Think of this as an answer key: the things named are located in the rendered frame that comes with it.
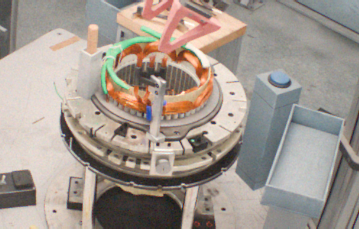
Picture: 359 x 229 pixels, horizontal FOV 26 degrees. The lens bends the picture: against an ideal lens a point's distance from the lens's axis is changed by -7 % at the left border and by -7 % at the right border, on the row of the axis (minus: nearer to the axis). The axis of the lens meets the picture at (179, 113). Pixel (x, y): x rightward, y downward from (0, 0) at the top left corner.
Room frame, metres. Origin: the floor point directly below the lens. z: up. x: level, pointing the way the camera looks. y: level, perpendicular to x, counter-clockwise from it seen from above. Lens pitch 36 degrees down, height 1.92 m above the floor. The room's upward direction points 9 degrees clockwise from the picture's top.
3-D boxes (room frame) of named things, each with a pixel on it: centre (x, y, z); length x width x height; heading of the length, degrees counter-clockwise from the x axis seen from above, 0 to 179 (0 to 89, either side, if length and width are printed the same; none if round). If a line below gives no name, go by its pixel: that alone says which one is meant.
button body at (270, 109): (1.36, -0.19, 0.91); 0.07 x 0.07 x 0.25; 39
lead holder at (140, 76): (1.05, 0.05, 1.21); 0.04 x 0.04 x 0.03; 54
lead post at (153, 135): (1.04, 0.03, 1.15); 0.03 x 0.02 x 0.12; 46
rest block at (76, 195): (1.17, 0.17, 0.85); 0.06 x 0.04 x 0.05; 6
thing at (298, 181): (1.11, -0.23, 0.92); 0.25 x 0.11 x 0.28; 168
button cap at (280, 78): (1.36, -0.19, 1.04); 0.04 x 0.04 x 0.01
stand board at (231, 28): (1.49, 0.02, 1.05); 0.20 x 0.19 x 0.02; 54
